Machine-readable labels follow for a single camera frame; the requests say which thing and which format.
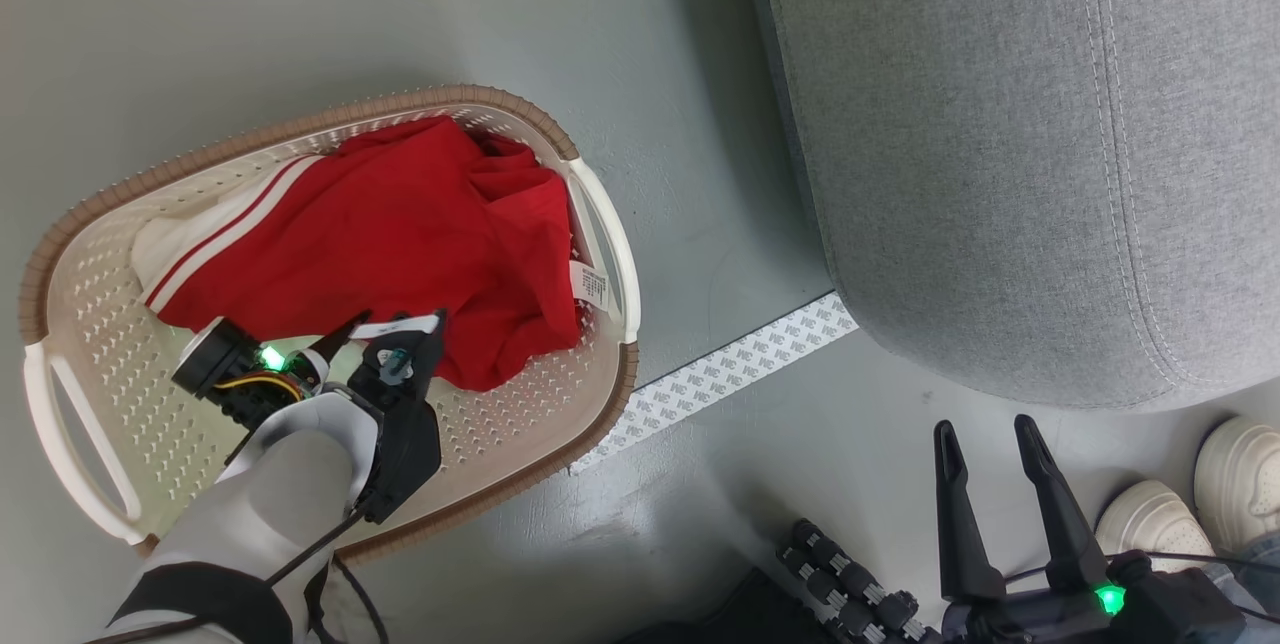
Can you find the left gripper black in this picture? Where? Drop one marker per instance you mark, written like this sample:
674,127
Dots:
225,369

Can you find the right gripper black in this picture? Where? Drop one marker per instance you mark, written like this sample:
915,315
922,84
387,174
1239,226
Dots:
1040,619

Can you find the red garment with white stripes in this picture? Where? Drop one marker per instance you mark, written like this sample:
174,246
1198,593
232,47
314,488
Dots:
400,224

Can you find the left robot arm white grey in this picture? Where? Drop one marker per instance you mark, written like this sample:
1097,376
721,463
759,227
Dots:
270,504

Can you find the grey fabric sofa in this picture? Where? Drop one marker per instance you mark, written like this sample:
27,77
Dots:
1000,144

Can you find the white sneaker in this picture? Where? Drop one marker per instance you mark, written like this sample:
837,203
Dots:
1240,474
1150,524

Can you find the black roller robot wheel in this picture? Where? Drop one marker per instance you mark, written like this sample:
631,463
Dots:
850,584

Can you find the blue jeans leg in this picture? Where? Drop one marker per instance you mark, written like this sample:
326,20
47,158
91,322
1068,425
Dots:
1250,574

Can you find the cream plastic laundry basket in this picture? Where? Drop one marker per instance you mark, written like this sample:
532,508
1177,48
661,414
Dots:
120,324

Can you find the white printed floor tape strip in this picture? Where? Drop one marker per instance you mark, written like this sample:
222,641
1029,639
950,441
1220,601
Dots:
720,379

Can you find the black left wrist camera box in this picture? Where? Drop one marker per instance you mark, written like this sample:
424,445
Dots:
405,434

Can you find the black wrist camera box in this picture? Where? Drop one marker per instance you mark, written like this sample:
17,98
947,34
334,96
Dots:
1185,614
405,434

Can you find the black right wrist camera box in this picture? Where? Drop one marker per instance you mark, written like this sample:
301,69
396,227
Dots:
1185,614

